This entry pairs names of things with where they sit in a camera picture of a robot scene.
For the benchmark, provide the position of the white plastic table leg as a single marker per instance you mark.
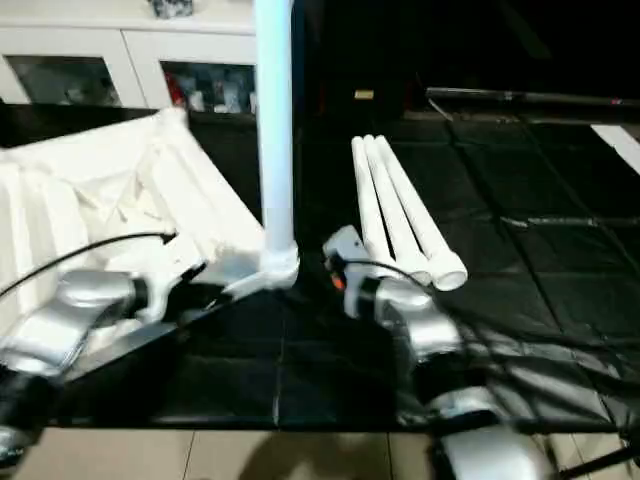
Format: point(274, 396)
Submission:
point(367, 200)
point(390, 210)
point(420, 220)
point(275, 120)

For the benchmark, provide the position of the red bottle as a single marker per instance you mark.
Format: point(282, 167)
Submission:
point(178, 90)

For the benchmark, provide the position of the black metal stand tube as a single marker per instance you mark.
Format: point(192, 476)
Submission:
point(600, 465)

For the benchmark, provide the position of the white edge strip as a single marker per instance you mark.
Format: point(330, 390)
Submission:
point(620, 145)

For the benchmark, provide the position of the black metal rail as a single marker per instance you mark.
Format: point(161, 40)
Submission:
point(530, 98)

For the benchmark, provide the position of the grey object on cabinet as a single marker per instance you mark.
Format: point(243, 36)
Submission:
point(170, 6)

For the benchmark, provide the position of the white glass-door cabinet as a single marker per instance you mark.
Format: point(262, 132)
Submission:
point(100, 30)

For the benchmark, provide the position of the small tan block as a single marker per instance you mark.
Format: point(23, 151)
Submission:
point(364, 95)

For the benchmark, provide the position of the white plastic table top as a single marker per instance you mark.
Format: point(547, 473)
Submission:
point(100, 190)

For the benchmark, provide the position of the black work mat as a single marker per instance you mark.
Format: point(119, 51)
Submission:
point(540, 280)

